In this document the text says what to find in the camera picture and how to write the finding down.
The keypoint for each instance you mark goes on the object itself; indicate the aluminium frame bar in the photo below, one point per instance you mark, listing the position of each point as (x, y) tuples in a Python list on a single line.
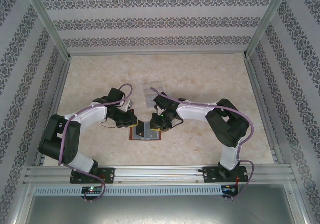
[(21, 204), (300, 204)]

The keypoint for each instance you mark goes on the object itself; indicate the aluminium mounting rail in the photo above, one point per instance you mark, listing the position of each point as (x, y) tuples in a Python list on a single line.
[(160, 175)]

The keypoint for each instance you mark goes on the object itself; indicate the aluminium frame post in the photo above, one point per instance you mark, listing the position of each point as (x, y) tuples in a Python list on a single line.
[(267, 16), (49, 21)]

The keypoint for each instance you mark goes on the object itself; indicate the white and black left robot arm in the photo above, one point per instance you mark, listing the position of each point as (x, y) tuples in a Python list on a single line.
[(92, 113)]

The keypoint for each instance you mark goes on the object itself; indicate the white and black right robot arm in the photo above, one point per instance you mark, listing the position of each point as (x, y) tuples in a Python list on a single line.
[(195, 110)]

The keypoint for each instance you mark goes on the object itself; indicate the black controller board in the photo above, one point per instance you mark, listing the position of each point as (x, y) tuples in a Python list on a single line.
[(92, 189), (230, 189)]

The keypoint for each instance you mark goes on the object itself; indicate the aluminium side rail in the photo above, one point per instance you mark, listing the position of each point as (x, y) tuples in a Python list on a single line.
[(255, 83), (57, 96)]

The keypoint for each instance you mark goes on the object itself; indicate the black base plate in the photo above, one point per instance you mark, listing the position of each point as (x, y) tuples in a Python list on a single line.
[(208, 175), (110, 175)]

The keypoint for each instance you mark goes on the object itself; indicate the clear plastic box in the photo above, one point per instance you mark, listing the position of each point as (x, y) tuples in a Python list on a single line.
[(156, 86)]

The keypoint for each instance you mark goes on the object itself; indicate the brown leather card holder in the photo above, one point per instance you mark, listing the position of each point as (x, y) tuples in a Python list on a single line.
[(145, 135)]

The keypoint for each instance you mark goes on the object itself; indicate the grey metal sheet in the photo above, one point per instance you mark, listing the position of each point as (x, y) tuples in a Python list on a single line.
[(160, 211)]

